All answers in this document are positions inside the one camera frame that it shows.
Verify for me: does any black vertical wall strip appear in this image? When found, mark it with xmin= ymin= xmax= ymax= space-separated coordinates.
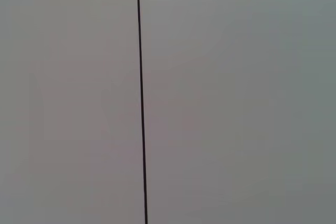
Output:
xmin=136 ymin=0 xmax=149 ymax=224

